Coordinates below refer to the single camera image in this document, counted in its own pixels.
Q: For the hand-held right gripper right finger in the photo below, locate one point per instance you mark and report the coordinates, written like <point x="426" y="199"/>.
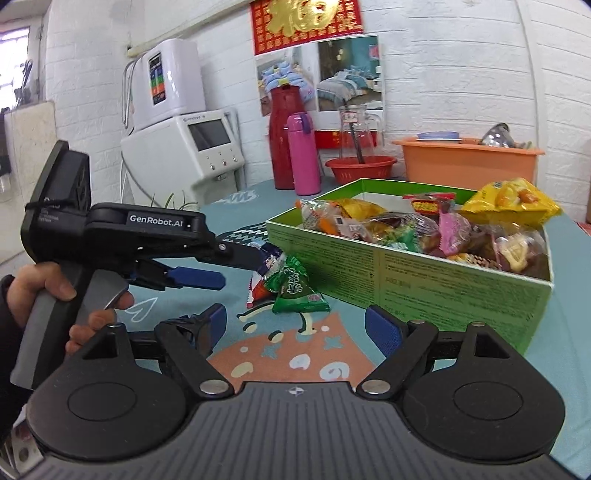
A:
<point x="383" y="332"/>

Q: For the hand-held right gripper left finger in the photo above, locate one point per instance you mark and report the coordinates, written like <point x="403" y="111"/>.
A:
<point x="217" y="323"/>

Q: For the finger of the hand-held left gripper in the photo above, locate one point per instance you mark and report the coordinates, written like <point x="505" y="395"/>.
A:
<point x="235" y="256"/>
<point x="194" y="279"/>

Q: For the blue white red snack packet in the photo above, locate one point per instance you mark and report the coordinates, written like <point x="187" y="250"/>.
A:
<point x="265" y="277"/>

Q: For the green cardboard box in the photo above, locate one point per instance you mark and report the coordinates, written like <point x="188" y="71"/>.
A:
<point x="438" y="286"/>

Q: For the green snack packet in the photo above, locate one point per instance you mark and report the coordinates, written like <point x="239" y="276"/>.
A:
<point x="300" y="290"/>

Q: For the pink-edged clear snack packet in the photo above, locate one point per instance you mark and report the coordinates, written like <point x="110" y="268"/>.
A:
<point x="450" y="233"/>

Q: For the yellow translucent snack packet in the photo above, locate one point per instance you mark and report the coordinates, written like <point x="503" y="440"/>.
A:
<point x="364" y="207"/>

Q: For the large red snack bag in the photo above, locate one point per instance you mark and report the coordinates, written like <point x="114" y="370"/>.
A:
<point x="434" y="205"/>

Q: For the orange yellow fruit snack bag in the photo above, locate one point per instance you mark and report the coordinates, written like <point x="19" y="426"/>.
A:
<point x="508" y="198"/>

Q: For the person's left hand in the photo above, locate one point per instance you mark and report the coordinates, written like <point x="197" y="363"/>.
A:
<point x="41" y="281"/>

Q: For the green grass-leaf plant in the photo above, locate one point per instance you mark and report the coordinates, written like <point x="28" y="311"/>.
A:
<point x="175" y="201"/>

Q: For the teal printed tablecloth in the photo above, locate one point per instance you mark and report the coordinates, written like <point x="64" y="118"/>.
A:
<point x="286" y="341"/>

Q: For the white appliance with screen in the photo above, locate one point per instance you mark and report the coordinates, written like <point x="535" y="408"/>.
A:
<point x="171" y="161"/>

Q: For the red thermos jug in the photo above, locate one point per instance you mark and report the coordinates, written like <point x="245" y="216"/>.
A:
<point x="279" y="147"/>

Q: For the pink bottle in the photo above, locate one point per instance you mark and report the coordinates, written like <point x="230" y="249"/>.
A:
<point x="302" y="157"/>

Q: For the beige panel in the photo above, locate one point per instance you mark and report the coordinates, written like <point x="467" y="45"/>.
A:
<point x="32" y="138"/>

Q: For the small red box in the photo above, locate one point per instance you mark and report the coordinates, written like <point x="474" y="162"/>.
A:
<point x="328" y="138"/>

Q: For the red plastic basket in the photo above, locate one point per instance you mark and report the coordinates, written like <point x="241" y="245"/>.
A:
<point x="360" y="170"/>

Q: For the white water purifier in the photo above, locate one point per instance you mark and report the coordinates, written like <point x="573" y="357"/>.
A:
<point x="175" y="78"/>

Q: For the dark spoon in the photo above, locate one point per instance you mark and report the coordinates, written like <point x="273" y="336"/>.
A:
<point x="356" y="143"/>

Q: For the glass pitcher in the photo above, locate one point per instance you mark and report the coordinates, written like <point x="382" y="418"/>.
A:
<point x="369" y="134"/>

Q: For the orange plastic basin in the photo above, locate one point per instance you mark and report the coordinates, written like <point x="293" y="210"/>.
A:
<point x="466" y="166"/>

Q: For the blue-lidded bowl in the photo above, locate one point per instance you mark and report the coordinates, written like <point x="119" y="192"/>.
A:
<point x="438" y="135"/>

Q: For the steel bowl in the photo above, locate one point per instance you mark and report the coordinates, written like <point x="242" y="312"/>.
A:
<point x="496" y="136"/>

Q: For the red plaid cloth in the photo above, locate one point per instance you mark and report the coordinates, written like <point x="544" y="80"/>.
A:
<point x="585" y="226"/>

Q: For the bedroom photo wall poster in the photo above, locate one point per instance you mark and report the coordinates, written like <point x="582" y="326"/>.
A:
<point x="346" y="78"/>

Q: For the red gold wall poster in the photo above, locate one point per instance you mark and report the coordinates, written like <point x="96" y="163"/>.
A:
<point x="304" y="23"/>

